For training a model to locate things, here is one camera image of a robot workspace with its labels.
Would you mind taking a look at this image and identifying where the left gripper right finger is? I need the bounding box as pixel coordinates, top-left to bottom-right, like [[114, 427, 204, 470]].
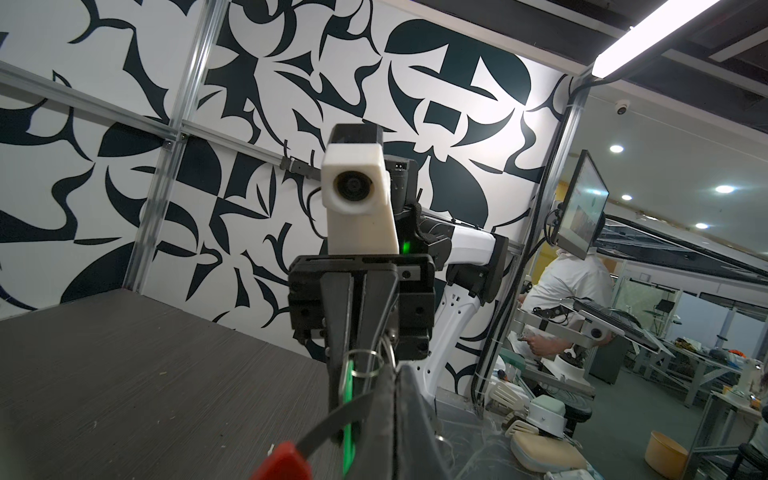
[[395, 364, 450, 480]]

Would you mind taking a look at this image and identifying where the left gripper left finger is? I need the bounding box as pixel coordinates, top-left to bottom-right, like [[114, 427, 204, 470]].
[[345, 365, 397, 480]]

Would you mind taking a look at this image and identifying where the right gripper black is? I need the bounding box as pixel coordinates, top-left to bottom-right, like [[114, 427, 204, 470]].
[[288, 254, 435, 411]]

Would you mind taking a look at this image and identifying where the green key tag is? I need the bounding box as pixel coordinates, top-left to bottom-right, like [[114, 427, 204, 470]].
[[339, 358, 359, 476]]

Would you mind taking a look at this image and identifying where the large wire keyring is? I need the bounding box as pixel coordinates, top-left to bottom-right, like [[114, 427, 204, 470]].
[[295, 335, 398, 460]]

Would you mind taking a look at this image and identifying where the red key tag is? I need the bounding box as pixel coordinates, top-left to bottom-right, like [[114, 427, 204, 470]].
[[249, 442, 313, 480]]

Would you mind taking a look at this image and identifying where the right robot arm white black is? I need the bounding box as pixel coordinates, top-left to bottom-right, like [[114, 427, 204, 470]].
[[288, 155, 509, 408]]

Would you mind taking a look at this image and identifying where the person in white shirt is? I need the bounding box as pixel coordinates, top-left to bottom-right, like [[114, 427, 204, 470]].
[[509, 247, 613, 360]]

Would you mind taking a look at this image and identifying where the monitor screen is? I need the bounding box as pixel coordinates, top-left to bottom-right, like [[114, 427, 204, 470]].
[[554, 150, 609, 260]]

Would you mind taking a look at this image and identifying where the orange bucket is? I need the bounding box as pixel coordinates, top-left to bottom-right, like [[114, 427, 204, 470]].
[[644, 431, 689, 479]]

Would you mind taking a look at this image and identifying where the ceiling light strip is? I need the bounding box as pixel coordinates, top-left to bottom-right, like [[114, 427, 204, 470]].
[[591, 0, 719, 79]]

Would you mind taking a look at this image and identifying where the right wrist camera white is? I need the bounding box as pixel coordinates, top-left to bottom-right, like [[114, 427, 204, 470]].
[[321, 123, 399, 255]]

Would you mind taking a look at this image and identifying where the security dome camera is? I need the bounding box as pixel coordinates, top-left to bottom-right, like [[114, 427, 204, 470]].
[[615, 100, 630, 116]]

